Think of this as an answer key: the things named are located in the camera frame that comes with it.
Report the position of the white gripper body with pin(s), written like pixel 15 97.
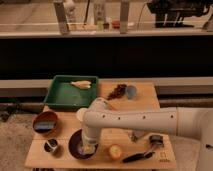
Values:
pixel 90 138

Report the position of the metal spoon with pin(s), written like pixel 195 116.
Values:
pixel 134 136

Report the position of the round metal tin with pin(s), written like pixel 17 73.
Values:
pixel 156 140

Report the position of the small metal cup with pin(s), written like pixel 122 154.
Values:
pixel 51 146

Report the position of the brown wooden bowl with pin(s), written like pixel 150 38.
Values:
pixel 45 122

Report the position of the purple bowl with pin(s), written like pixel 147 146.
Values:
pixel 75 146

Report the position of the dark red grapes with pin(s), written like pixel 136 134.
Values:
pixel 118 92

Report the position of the yellow apple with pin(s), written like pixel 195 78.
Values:
pixel 115 152

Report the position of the black handled utensil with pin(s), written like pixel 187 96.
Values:
pixel 137 157

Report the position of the blue cup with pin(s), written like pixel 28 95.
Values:
pixel 131 91

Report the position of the green plastic tray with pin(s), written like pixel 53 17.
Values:
pixel 63 95

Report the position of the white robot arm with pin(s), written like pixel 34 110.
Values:
pixel 187 122

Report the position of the white cup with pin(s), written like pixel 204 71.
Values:
pixel 80 113

